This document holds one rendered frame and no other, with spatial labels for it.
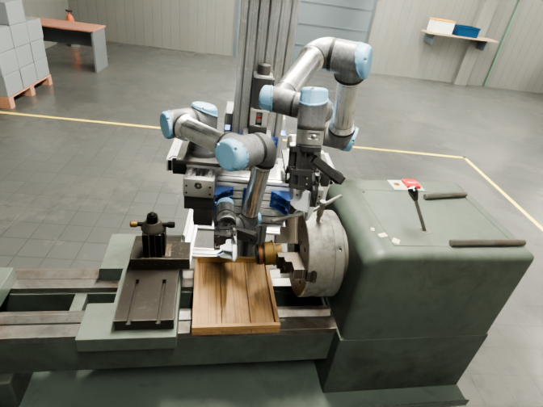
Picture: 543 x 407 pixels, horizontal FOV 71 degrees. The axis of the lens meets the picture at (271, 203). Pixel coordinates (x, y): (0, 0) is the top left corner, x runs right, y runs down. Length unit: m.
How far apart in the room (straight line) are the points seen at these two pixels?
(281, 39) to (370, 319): 1.22
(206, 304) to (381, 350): 0.67
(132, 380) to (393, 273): 1.06
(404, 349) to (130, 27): 9.27
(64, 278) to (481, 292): 1.51
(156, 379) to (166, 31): 8.80
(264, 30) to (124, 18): 8.33
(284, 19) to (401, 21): 8.49
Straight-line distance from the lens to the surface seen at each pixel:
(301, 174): 1.03
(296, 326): 1.44
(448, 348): 1.70
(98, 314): 1.40
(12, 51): 6.05
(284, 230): 1.36
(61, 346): 1.49
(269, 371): 1.71
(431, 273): 1.34
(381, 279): 1.27
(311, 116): 1.02
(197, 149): 1.77
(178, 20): 9.76
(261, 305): 1.45
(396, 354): 1.61
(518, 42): 11.63
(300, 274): 1.28
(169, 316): 1.30
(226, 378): 1.68
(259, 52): 1.83
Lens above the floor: 1.95
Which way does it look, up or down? 32 degrees down
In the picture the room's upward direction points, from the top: 8 degrees clockwise
